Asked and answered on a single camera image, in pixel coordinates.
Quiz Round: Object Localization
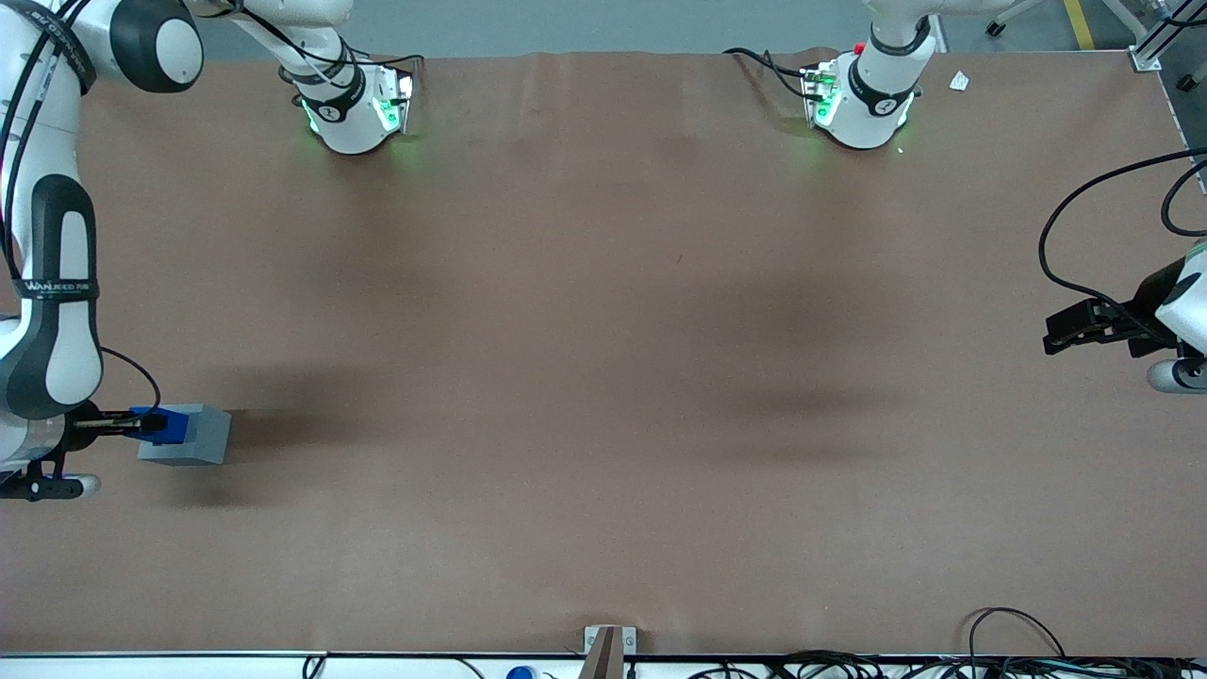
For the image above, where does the aluminium frame post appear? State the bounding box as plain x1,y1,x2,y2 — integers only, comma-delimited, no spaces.
1129,0,1207,74

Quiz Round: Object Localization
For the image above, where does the tangled black cable bundle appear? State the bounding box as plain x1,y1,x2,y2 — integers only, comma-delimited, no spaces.
688,649,1207,679

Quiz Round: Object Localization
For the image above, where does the black arm base cable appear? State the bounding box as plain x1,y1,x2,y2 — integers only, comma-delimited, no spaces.
217,0,425,95
723,46,818,101

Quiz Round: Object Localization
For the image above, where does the long black left arm cable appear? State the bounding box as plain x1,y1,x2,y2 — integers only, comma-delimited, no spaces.
1037,146,1207,348

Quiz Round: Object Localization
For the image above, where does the thin dark cable loop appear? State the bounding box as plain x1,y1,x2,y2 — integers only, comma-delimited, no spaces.
968,607,1067,658

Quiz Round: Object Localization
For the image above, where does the table cover mat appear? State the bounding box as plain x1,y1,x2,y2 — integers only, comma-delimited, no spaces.
0,47,1207,657

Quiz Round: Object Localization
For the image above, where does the blue plastic block part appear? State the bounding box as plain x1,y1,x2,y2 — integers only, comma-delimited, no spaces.
129,405,190,447

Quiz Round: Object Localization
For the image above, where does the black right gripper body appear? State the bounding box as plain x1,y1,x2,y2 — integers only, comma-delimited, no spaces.
63,400,104,453

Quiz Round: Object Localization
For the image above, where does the gray square socket base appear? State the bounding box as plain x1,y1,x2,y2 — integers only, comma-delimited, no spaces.
138,404,233,466

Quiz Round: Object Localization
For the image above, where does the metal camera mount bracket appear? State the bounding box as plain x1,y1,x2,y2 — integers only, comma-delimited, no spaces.
579,625,638,679

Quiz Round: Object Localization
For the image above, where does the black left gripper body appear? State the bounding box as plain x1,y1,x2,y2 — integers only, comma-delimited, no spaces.
1127,255,1194,336

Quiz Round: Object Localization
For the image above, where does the black caster wheel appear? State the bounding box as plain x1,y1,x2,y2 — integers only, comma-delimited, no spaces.
984,0,1048,39

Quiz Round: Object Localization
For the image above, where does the short black cable loop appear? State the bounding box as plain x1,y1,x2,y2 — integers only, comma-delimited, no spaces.
1161,160,1207,238

